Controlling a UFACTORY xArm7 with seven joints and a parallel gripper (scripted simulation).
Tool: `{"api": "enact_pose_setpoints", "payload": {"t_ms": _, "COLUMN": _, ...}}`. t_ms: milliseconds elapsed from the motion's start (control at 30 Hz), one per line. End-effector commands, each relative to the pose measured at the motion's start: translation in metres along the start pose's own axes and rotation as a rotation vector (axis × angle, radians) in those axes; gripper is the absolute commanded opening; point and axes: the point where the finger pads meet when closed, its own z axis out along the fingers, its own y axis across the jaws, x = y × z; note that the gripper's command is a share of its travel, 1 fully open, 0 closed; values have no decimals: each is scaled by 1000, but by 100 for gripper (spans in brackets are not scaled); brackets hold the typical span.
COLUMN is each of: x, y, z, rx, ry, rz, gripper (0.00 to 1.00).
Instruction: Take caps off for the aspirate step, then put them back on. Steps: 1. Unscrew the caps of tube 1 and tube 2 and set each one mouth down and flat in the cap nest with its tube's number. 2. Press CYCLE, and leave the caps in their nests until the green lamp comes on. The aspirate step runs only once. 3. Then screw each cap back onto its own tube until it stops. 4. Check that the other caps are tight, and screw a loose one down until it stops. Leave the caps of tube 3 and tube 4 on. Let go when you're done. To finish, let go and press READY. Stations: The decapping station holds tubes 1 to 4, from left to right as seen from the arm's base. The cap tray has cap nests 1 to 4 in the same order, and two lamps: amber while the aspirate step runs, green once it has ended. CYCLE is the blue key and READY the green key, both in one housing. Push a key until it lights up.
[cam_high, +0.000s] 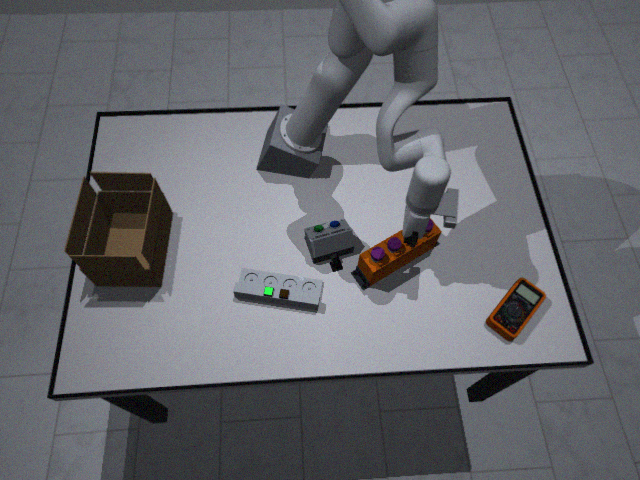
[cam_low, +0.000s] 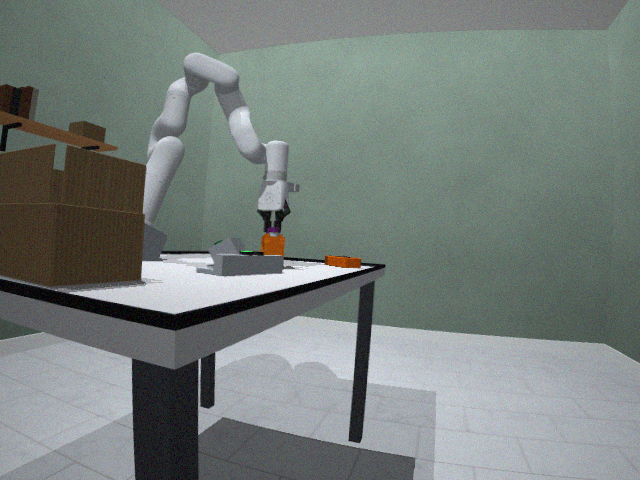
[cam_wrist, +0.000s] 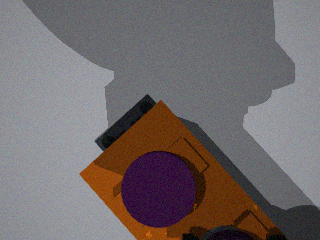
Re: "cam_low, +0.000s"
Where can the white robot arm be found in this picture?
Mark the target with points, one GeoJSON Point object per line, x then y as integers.
{"type": "Point", "coordinates": [169, 151]}

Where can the brown cardboard box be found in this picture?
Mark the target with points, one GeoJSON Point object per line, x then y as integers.
{"type": "Point", "coordinates": [61, 244]}

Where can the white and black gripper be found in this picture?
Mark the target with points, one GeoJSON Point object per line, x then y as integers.
{"type": "Point", "coordinates": [273, 197]}

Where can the orange digital multimeter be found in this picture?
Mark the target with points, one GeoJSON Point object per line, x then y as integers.
{"type": "Point", "coordinates": [343, 261]}

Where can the grey rectangular panel with round recesses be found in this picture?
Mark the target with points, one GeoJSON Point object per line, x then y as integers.
{"type": "Point", "coordinates": [245, 263]}

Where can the grey key housing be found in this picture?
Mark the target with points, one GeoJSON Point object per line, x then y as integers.
{"type": "Point", "coordinates": [227, 246]}

